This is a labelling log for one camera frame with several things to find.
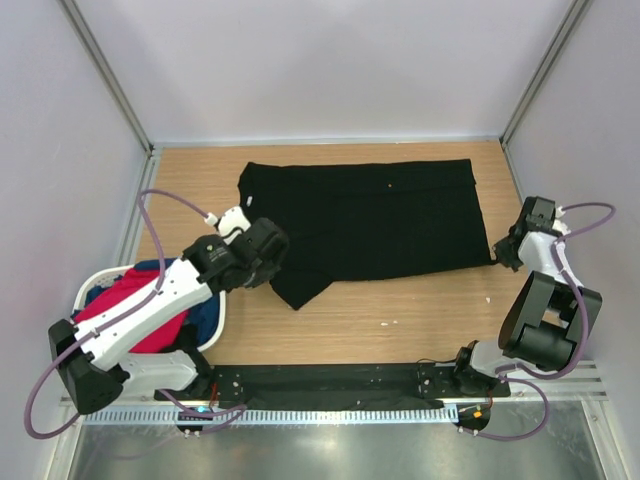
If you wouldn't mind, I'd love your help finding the black t shirt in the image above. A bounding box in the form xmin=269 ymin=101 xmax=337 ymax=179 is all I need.
xmin=238 ymin=159 xmax=492 ymax=310

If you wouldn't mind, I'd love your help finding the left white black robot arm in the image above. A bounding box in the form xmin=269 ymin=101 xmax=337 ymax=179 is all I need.
xmin=48 ymin=218 xmax=289 ymax=415

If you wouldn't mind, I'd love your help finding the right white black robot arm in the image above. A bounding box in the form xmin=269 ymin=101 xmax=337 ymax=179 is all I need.
xmin=450 ymin=196 xmax=602 ymax=396

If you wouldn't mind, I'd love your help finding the blue t shirt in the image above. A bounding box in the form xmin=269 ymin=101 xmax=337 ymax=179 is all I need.
xmin=82 ymin=257 xmax=224 ymax=346

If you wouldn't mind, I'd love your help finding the pink t shirt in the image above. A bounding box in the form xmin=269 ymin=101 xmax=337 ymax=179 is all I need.
xmin=72 ymin=260 xmax=187 ymax=354

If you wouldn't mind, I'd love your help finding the white perforated laundry basket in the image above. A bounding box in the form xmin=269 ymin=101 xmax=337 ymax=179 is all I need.
xmin=72 ymin=264 xmax=227 ymax=352

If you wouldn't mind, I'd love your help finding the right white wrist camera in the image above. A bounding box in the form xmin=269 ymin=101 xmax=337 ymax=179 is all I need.
xmin=552 ymin=206 xmax=572 ymax=237

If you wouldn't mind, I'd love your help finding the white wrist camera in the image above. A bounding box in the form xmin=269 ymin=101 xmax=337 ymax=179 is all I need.
xmin=204 ymin=206 xmax=251 ymax=245
xmin=552 ymin=206 xmax=572 ymax=237

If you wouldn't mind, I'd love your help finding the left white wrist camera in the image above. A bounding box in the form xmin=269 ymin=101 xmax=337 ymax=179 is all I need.
xmin=204 ymin=206 xmax=251 ymax=245

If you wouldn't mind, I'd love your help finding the slotted grey cable duct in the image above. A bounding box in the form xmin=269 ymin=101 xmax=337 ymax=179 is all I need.
xmin=84 ymin=404 xmax=458 ymax=427

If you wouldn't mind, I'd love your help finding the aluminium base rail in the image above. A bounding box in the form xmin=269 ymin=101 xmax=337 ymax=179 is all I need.
xmin=59 ymin=362 xmax=609 ymax=407

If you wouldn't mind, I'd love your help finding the right aluminium frame post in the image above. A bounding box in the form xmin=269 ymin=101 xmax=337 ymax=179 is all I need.
xmin=500 ymin=0 xmax=592 ymax=147

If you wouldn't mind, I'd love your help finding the aluminium frame post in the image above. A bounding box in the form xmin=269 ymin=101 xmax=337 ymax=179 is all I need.
xmin=57 ymin=0 xmax=154 ymax=156
xmin=500 ymin=0 xmax=592 ymax=147

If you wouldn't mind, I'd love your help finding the left aluminium frame post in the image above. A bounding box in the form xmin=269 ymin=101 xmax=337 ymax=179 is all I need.
xmin=57 ymin=0 xmax=154 ymax=156

